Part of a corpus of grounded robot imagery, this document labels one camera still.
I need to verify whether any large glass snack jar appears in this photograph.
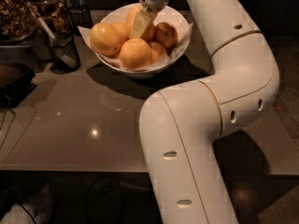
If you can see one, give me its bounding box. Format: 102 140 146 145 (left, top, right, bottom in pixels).
0 0 36 45

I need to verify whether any white ceramic bowl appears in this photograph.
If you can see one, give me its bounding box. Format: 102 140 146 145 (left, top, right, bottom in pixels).
96 6 192 79

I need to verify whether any small right front orange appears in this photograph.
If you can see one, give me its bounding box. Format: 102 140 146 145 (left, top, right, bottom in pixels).
149 41 166 63

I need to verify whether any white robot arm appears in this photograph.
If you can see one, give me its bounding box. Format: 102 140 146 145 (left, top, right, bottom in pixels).
139 0 279 224

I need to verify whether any large left front orange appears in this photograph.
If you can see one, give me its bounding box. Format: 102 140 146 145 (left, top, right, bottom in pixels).
90 22 121 57

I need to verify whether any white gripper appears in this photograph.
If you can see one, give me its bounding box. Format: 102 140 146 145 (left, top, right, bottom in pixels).
128 0 170 39

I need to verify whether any black mesh cup back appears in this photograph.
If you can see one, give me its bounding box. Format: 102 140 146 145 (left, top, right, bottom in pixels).
68 5 93 35

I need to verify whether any black mesh cup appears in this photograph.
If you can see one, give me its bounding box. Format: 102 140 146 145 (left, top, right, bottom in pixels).
47 33 80 73
68 5 93 35

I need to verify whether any metal serving scoop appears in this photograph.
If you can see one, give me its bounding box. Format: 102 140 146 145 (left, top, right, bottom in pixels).
7 0 78 69

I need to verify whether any dark brown tray device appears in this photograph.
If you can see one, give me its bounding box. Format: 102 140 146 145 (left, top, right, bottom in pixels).
0 62 36 108

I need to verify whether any black mesh cup front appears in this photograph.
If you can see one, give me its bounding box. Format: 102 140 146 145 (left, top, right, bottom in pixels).
47 33 80 73

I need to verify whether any thin black cable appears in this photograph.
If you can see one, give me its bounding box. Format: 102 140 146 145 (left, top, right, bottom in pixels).
0 95 17 151

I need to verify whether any right orange with stem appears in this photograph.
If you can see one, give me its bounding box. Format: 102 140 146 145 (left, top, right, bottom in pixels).
155 22 178 49

